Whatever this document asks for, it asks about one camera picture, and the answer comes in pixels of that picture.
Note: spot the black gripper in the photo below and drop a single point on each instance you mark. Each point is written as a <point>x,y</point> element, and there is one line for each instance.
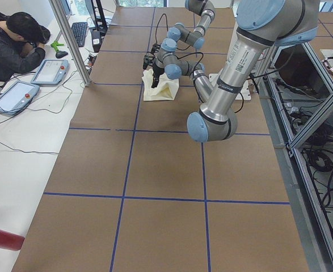
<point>156,69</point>

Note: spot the cream long-sleeve cat shirt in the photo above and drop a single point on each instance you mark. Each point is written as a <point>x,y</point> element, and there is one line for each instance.
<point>165,90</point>

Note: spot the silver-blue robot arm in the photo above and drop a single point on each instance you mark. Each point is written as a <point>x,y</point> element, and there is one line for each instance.
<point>261,25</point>
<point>195,38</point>

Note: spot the black power box with label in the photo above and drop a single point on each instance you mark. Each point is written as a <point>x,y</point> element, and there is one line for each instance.
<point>96,40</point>

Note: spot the black keyboard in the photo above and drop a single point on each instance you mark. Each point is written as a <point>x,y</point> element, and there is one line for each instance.
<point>79,30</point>

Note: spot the black computer mouse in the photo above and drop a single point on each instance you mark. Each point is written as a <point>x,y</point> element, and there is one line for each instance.
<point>60,54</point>

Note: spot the far blue teach pendant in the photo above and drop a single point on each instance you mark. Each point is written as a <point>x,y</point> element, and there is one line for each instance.
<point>50,72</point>

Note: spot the blue teach pendant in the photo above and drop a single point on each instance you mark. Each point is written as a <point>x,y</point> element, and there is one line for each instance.
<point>17,97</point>
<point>50,72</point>

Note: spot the green handheld tool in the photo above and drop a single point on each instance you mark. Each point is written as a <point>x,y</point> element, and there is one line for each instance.
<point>55,45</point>

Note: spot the near blue teach pendant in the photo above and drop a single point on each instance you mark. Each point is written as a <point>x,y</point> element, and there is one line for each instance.
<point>17,97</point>

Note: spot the person in black jacket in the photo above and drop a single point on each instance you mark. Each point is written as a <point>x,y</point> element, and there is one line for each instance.
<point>22,42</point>

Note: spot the red cylindrical bottle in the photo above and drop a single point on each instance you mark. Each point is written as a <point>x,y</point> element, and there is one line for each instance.
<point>10,241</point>

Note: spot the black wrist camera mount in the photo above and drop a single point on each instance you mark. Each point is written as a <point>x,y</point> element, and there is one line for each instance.
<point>150,56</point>

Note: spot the aluminium frame post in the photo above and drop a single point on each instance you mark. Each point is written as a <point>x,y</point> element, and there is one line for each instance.
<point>65,29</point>

